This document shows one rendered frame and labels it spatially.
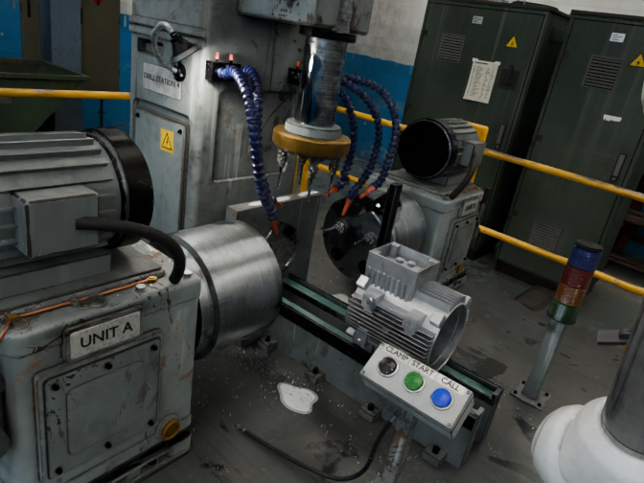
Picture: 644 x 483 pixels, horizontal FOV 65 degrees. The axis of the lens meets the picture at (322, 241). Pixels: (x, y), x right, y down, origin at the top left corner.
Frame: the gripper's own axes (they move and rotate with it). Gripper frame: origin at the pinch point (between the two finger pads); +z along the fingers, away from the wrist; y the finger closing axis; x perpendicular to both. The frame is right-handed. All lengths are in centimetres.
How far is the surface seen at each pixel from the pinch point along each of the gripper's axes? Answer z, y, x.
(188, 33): 64, -87, 11
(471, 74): 127, 26, 319
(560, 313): 12.6, 2.7, 17.0
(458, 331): 28.5, -8.1, 0.8
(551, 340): 16.0, 9.3, 15.2
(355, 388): 49, -7, -15
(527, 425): 21.8, 20.2, -0.9
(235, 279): 50, -47, -25
